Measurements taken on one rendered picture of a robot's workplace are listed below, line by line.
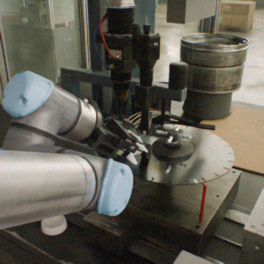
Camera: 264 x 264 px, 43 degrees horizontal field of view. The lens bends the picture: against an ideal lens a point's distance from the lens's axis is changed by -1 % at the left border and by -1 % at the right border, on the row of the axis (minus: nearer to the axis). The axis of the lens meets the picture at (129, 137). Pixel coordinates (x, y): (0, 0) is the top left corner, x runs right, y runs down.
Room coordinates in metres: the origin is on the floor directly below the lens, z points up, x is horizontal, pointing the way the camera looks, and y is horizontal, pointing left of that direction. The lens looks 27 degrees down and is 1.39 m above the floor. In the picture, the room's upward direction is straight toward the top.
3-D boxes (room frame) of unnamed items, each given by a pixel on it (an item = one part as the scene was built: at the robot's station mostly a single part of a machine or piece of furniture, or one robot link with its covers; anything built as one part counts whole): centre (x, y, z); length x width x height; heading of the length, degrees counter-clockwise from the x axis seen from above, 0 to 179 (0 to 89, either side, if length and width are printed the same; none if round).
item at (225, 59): (1.55, -0.38, 0.93); 0.31 x 0.31 x 0.36
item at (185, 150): (0.80, -0.11, 0.96); 0.11 x 0.11 x 0.03
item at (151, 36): (0.82, -0.04, 1.17); 0.06 x 0.05 x 0.20; 48
